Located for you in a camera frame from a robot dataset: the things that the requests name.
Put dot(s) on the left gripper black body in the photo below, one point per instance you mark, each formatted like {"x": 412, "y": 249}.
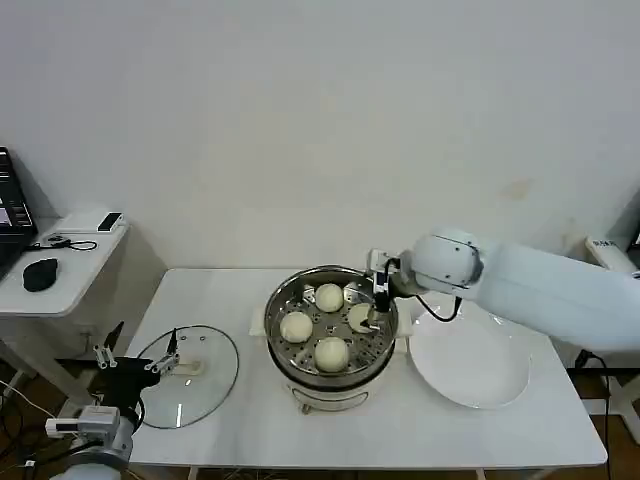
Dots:
{"x": 127, "y": 377}

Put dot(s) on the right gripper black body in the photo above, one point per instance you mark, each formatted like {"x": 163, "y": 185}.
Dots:
{"x": 386, "y": 280}

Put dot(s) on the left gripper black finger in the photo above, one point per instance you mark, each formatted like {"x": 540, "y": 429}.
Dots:
{"x": 170, "y": 359}
{"x": 106, "y": 352}

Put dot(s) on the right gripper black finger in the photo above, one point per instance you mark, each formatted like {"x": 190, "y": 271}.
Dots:
{"x": 372, "y": 326}
{"x": 382, "y": 305}

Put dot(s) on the white steamed bun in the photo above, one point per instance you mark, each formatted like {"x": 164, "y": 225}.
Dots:
{"x": 331, "y": 353}
{"x": 296, "y": 326}
{"x": 357, "y": 316}
{"x": 329, "y": 297}

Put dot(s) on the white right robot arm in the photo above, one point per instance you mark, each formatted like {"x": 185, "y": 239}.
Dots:
{"x": 525, "y": 285}

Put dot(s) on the round glass lid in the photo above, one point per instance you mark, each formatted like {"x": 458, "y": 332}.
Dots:
{"x": 200, "y": 395}

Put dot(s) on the white side desk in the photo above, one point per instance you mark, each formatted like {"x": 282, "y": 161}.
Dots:
{"x": 75, "y": 280}

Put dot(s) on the perforated steel steamer basket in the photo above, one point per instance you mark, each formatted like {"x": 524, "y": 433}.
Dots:
{"x": 300, "y": 360}

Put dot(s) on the white electric steamer pot base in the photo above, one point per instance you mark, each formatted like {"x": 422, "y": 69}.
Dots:
{"x": 330, "y": 400}

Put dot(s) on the black computer mouse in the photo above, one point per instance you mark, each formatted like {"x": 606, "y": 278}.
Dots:
{"x": 40, "y": 275}

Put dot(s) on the round white plate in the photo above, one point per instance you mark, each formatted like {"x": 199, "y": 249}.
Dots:
{"x": 470, "y": 365}

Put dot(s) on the flat white box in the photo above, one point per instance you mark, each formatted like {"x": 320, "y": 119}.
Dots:
{"x": 80, "y": 224}

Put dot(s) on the small black and white device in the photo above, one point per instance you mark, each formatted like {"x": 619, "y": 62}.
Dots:
{"x": 110, "y": 221}

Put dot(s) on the black laptop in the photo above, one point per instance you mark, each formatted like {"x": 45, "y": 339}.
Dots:
{"x": 12, "y": 210}

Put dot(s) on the white desk with label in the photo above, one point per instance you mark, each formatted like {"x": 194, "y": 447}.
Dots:
{"x": 612, "y": 252}

